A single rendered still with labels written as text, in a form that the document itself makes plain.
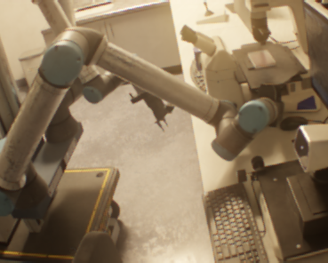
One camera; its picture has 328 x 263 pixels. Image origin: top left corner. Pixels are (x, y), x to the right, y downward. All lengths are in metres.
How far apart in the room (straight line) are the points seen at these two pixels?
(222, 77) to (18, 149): 0.78
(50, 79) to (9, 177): 0.43
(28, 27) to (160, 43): 1.54
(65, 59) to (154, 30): 2.59
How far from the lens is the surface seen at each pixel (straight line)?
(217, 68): 1.52
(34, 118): 1.24
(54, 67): 1.12
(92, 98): 1.75
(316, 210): 1.00
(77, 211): 2.07
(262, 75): 1.50
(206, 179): 1.37
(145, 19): 3.63
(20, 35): 4.52
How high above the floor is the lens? 1.63
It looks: 33 degrees down
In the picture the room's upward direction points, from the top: 12 degrees counter-clockwise
